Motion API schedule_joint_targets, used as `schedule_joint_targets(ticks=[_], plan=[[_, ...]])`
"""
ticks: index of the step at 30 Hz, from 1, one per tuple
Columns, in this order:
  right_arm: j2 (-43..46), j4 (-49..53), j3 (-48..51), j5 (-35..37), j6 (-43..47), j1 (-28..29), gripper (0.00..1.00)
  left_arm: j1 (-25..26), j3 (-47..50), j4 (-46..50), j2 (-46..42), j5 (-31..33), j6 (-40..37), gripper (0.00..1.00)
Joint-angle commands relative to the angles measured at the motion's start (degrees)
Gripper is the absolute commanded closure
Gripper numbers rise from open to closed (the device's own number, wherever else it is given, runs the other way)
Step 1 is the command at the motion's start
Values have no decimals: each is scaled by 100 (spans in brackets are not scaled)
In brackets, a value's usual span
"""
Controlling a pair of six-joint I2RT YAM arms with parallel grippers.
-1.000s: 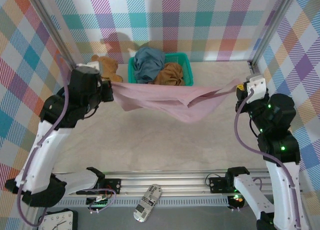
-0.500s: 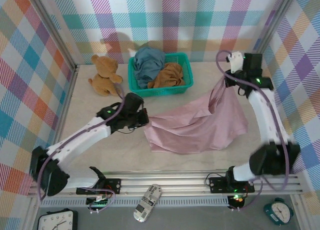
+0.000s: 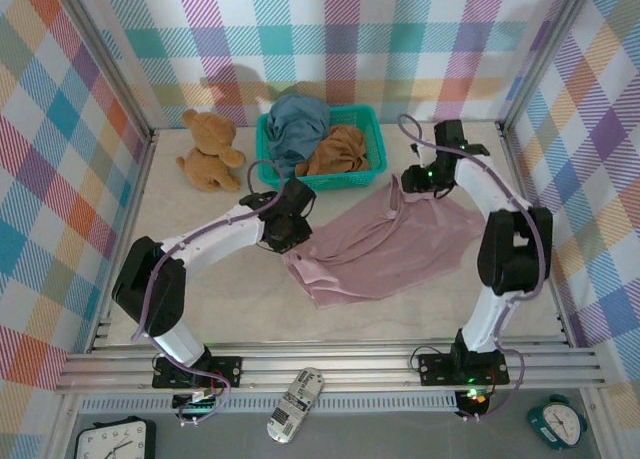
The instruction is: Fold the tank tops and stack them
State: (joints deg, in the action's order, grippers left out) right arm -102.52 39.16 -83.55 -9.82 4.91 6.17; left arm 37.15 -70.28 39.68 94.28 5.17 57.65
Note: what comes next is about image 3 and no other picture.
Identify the pink tank top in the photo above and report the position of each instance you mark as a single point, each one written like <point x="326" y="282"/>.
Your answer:
<point x="390" y="249"/>

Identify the brown tank top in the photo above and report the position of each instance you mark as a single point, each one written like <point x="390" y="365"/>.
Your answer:
<point x="340" y="151"/>

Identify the blue tank top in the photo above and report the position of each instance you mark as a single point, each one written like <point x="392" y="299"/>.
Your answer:
<point x="295" y="124"/>

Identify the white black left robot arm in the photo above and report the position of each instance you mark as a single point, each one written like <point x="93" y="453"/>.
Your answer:
<point x="220" y="236"/>

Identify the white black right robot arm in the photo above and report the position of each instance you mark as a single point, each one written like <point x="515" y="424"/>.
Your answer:
<point x="487" y="309"/>

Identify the brown teddy bear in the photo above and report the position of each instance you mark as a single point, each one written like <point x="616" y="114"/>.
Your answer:
<point x="207" y="154"/>

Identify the teal plastic basket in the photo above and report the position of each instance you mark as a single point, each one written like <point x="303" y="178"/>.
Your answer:
<point x="350" y="115"/>

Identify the teal alarm clock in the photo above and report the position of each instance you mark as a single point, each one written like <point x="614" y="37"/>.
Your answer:
<point x="557" y="421"/>

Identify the aluminium frame cross rail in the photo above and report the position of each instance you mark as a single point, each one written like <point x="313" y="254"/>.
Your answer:
<point x="350" y="364"/>

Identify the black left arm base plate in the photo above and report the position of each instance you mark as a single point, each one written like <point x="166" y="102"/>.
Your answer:
<point x="230" y="371"/>

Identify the aluminium frame post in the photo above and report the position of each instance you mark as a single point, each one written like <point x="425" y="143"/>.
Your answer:
<point x="107" y="64"/>
<point x="547" y="54"/>

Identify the aluminium frame side rail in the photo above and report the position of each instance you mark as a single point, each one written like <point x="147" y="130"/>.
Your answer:
<point x="127" y="219"/>
<point x="560" y="304"/>

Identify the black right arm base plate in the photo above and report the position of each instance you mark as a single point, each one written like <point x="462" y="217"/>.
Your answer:
<point x="435" y="369"/>

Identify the black square wall clock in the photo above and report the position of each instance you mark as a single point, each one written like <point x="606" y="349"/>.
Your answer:
<point x="112" y="439"/>

